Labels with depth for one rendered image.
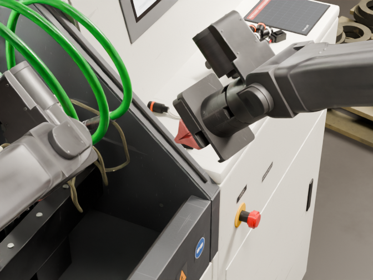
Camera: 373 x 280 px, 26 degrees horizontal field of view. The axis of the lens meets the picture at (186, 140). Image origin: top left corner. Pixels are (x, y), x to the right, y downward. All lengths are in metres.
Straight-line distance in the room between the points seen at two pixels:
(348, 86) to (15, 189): 0.32
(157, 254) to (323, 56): 0.62
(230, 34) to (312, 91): 0.15
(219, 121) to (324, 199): 1.93
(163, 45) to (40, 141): 0.89
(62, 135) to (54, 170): 0.06
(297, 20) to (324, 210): 1.10
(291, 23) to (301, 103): 1.06
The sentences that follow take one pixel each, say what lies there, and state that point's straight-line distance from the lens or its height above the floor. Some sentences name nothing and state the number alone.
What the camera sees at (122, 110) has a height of 1.15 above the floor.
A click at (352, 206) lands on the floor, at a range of 2.88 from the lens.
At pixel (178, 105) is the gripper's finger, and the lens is 1.01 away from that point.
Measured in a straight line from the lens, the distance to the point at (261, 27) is 1.80.
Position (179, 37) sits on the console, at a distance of 1.71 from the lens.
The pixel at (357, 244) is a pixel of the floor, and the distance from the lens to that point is 2.75.
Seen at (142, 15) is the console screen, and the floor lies 1.14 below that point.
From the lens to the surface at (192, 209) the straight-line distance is 1.40.
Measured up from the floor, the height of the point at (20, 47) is 1.34.
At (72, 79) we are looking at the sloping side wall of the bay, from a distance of 1.42.
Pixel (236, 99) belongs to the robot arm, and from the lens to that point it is 0.95.
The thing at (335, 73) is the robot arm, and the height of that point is 1.48.
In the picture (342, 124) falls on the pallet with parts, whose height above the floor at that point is 0.02.
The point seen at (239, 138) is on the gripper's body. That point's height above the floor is 1.27.
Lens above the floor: 1.89
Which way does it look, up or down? 37 degrees down
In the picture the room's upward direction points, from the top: straight up
